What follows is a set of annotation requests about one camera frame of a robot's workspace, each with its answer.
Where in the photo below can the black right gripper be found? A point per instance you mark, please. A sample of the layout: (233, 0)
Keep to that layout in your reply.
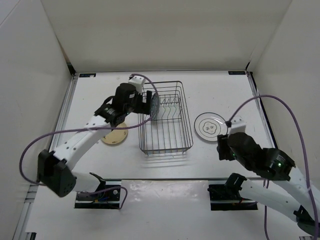
(221, 144)

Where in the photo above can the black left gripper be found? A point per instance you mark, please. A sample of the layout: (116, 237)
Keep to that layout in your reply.
(143, 108)

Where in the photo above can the blue patterned plate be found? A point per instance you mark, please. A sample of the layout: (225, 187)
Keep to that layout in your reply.
(154, 106)

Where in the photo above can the white plate with dark rim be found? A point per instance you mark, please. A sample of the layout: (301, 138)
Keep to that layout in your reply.
(209, 125)

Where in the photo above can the cream yellow plate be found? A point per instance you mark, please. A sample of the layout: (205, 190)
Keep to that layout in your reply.
(115, 137)

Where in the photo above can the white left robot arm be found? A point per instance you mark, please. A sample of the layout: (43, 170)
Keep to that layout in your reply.
(56, 168)

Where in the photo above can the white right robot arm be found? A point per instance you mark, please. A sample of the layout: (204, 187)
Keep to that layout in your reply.
(301, 204)

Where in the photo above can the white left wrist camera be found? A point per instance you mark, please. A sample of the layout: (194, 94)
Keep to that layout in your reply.
(138, 82)

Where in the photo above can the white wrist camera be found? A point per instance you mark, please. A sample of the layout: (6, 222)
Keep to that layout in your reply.
(238, 125)
(138, 82)

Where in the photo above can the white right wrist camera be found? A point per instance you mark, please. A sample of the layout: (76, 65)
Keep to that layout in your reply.
(238, 125)

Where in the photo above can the wire dish rack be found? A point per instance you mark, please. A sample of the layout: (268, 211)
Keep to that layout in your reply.
(170, 131)

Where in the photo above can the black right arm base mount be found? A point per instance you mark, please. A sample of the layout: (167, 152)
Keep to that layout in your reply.
(223, 200)

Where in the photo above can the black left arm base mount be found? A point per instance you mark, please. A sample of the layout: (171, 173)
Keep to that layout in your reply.
(109, 195)

